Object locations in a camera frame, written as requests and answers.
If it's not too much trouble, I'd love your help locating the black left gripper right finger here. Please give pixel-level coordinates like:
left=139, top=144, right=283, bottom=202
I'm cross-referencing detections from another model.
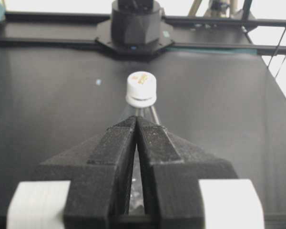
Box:
left=136, top=115, right=265, bottom=229

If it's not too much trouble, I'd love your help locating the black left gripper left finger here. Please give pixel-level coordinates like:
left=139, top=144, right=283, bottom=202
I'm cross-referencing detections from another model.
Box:
left=6, top=115, right=137, bottom=229

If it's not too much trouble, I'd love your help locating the clear plastic bottle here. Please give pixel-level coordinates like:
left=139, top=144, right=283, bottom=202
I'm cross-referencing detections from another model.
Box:
left=113, top=105, right=160, bottom=215

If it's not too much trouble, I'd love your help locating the white bottle cap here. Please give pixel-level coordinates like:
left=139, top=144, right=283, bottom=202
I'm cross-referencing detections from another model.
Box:
left=125, top=71, right=157, bottom=108

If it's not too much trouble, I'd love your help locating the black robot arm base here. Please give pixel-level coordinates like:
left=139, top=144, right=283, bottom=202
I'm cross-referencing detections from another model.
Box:
left=96, top=0, right=174, bottom=55

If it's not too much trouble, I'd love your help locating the black aluminium frame rail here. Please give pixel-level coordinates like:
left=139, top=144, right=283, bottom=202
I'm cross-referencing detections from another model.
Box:
left=0, top=11, right=261, bottom=40

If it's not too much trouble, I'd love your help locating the black cable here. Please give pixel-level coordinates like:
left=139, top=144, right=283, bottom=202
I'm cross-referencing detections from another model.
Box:
left=266, top=14, right=286, bottom=79

